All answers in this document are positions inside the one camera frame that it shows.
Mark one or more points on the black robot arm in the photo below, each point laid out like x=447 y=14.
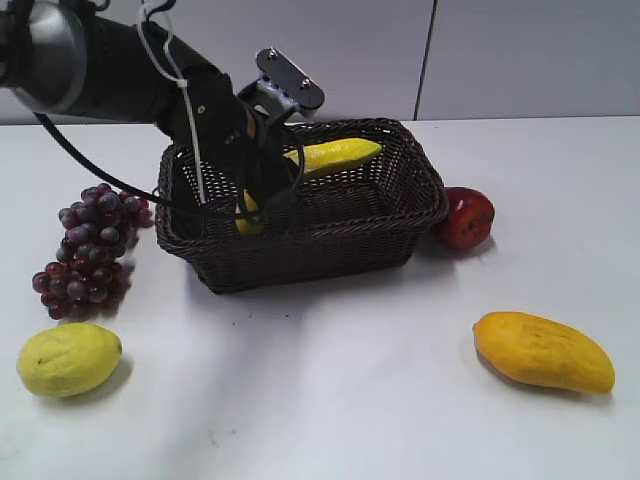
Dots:
x=65 y=58

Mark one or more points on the yellow banana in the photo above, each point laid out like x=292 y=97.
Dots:
x=320 y=160

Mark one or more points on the dark woven basket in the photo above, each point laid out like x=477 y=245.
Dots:
x=353 y=222

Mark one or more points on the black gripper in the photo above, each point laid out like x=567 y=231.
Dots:
x=264 y=177

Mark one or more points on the purple grape bunch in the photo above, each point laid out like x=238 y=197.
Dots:
x=87 y=275

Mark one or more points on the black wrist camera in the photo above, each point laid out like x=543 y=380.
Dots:
x=288 y=87

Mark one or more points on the red apple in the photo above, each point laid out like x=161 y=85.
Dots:
x=469 y=220

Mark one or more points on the yellow-green lemon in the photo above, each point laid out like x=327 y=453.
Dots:
x=68 y=360

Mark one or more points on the orange mango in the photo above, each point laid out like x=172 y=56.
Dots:
x=537 y=351

